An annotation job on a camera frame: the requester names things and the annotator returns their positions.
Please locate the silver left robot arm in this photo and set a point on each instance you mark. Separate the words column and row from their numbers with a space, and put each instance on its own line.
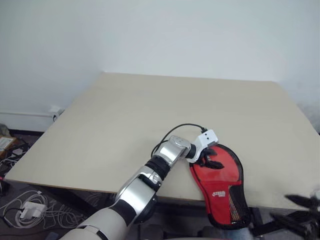
column 140, row 190

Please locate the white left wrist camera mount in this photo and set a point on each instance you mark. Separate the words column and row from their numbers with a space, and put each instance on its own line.
column 207, row 137

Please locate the cardboard box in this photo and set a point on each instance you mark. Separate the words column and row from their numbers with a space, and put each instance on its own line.
column 6, row 142

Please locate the red table tennis paddle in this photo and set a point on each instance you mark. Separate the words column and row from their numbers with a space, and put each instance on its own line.
column 222, row 175

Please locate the red black paddle case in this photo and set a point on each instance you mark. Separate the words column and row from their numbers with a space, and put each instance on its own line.
column 220, row 200

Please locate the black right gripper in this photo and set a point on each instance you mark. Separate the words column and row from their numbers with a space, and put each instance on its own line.
column 315, row 215

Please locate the white power adapter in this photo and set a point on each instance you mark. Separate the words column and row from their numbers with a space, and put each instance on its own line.
column 32, row 208

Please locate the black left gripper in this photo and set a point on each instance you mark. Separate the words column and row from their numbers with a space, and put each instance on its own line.
column 206, row 156

